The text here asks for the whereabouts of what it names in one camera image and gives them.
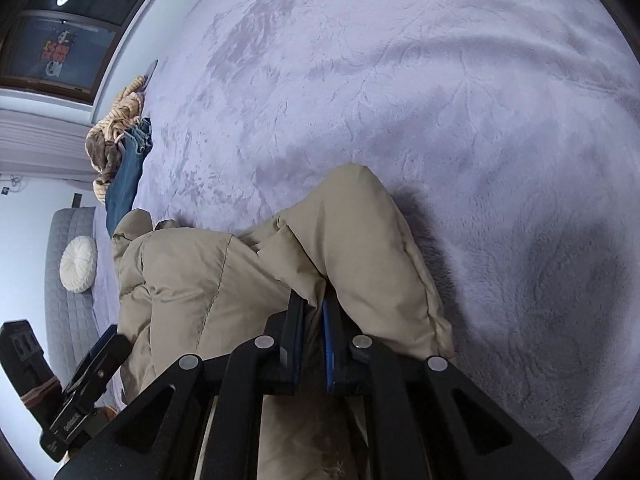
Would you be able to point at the pale pleated curtain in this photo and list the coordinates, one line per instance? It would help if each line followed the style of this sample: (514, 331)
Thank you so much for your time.
(40, 135)

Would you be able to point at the beige puffer jacket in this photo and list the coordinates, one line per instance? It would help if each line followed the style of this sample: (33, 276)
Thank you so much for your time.
(200, 285)

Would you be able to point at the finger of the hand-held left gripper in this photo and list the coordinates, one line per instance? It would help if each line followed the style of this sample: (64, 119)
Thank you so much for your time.
(102, 352)

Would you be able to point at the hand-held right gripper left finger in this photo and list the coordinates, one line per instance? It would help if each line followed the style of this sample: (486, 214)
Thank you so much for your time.
(297, 340)

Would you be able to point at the lavender fleece blanket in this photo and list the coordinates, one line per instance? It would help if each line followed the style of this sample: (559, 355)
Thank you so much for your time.
(450, 135)

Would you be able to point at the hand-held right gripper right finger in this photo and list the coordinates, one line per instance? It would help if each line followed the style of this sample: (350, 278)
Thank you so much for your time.
(330, 350)

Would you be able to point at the grey flat object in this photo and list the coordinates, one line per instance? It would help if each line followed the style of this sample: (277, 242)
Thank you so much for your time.
(150, 71)

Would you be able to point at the blue jeans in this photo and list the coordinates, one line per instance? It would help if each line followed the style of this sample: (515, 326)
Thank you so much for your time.
(122, 185)

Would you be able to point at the dark framed window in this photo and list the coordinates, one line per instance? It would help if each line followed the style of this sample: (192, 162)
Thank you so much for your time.
(60, 35)

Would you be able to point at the grey quilted headboard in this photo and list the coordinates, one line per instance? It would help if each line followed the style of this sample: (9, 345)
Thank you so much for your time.
(65, 330)

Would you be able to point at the brown grey garment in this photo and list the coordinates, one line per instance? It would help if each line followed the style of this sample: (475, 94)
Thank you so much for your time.
(102, 152)

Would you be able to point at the round cream cushion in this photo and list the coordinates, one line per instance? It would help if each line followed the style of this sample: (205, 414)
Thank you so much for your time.
(77, 264)

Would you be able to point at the beige striped knit sweater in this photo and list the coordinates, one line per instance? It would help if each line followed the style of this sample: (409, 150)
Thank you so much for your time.
(126, 105)

